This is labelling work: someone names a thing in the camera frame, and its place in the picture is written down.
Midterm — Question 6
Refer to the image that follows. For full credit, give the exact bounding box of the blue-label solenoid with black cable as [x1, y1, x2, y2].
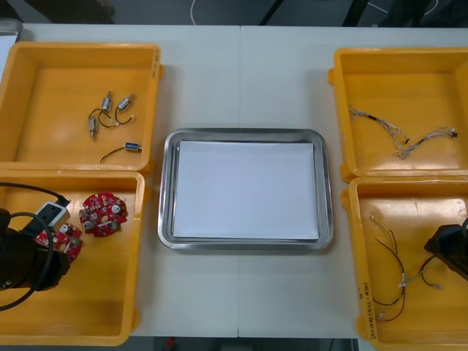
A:
[100, 141, 143, 164]

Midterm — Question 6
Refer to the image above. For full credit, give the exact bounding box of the white twisted wire harness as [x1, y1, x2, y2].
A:
[395, 127, 458, 160]
[348, 104, 410, 144]

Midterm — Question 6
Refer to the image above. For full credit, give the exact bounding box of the round red circuit board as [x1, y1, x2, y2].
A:
[34, 222, 82, 264]
[79, 192, 129, 238]

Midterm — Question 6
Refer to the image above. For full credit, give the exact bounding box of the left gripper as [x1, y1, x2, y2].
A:
[7, 233, 70, 290]

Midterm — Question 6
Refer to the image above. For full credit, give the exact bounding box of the white paper sheet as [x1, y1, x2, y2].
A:
[173, 140, 318, 242]

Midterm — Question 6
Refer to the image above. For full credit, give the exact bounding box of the white cable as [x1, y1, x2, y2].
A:
[189, 0, 206, 25]

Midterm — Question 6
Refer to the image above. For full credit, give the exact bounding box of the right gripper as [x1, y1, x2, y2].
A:
[423, 224, 468, 282]

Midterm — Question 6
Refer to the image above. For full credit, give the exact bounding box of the yellow-orange plastic bin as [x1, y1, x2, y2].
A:
[341, 176, 468, 351]
[0, 41, 165, 173]
[328, 46, 468, 182]
[0, 170, 151, 347]

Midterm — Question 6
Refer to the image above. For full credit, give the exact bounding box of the steel tray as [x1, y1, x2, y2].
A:
[0, 20, 24, 48]
[157, 127, 334, 252]

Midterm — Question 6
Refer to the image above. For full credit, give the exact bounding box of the metal solenoid with black cable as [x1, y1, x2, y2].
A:
[115, 94, 139, 126]
[86, 109, 103, 142]
[95, 90, 120, 129]

